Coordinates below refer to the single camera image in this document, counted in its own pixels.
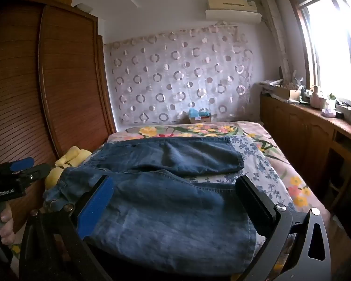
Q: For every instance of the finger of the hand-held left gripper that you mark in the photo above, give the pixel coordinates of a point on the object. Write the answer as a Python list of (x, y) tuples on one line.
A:
[(22, 164), (36, 172)]

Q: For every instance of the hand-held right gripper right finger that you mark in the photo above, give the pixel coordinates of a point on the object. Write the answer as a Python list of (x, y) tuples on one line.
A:
[(257, 202)]

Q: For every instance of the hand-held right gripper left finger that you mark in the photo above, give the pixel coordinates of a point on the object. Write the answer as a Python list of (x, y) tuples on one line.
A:
[(95, 207)]

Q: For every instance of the blue denim pants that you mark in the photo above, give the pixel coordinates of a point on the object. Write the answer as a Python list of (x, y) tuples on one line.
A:
[(163, 210)]

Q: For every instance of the person's left hand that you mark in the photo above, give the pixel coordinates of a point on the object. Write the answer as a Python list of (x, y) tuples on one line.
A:
[(8, 225)]

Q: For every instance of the blue floral bedsheet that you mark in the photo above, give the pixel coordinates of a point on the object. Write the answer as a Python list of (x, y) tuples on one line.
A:
[(257, 164)]

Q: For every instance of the yellow plush toy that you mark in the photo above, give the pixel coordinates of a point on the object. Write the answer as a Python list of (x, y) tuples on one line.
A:
[(73, 155)]

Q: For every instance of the wooden cabinet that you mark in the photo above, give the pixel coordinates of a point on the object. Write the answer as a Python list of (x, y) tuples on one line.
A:
[(298, 131)]

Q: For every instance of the colourful floral blanket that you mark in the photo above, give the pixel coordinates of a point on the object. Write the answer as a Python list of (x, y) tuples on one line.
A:
[(199, 128)]

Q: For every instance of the wooden wardrobe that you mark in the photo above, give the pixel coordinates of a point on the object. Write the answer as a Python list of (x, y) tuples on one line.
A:
[(70, 79)]

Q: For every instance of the cardboard box with blue packets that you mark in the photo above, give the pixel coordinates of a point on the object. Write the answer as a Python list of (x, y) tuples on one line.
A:
[(199, 118)]

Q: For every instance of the stack of papers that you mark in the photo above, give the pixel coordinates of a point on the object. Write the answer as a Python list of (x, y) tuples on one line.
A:
[(269, 84)]

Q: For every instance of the clear plastic bag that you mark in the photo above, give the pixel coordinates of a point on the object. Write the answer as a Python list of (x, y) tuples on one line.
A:
[(330, 108)]

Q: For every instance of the pink jar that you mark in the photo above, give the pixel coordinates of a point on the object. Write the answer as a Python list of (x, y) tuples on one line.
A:
[(316, 98)]

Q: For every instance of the circle patterned curtain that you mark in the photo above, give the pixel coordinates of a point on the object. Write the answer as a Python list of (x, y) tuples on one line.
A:
[(178, 79)]

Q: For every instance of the window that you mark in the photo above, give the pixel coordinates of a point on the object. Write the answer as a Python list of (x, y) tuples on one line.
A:
[(327, 49)]

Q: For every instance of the white wrapped pipe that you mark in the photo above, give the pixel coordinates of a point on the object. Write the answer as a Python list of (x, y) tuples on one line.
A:
[(276, 29)]

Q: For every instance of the white air conditioner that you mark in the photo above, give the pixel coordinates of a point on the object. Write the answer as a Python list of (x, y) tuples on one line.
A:
[(234, 14)]

